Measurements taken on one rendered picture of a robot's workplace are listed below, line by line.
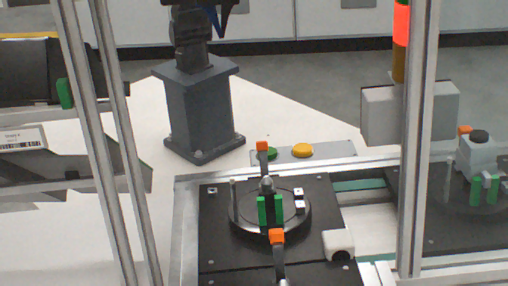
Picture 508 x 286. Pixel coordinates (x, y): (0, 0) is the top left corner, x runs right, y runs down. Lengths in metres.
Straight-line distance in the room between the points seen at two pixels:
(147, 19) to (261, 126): 2.75
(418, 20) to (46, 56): 0.42
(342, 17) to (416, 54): 3.34
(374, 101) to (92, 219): 0.71
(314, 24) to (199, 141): 2.77
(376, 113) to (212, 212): 0.38
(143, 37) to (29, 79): 3.54
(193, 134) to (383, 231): 0.51
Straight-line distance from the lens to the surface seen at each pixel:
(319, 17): 4.10
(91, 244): 1.25
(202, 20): 1.33
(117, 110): 0.90
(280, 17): 4.10
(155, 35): 4.26
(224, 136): 1.44
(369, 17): 4.11
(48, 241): 1.30
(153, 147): 1.53
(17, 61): 0.77
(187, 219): 1.10
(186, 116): 1.39
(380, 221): 1.13
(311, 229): 1.03
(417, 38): 0.76
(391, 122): 0.84
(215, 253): 0.99
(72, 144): 1.61
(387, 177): 1.15
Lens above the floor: 1.61
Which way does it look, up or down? 30 degrees down
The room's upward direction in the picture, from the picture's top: 5 degrees counter-clockwise
